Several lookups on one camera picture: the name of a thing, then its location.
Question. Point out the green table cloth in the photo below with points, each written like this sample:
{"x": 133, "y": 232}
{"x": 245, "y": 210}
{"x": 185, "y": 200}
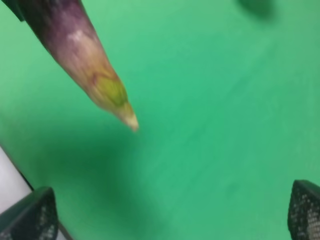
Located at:
{"x": 227, "y": 96}

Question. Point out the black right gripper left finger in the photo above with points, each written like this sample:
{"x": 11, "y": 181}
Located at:
{"x": 34, "y": 217}

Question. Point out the purple eggplant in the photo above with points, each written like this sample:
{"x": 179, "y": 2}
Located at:
{"x": 65, "y": 30}

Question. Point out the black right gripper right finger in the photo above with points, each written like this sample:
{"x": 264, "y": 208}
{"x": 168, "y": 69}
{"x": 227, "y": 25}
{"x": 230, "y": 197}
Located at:
{"x": 303, "y": 218}

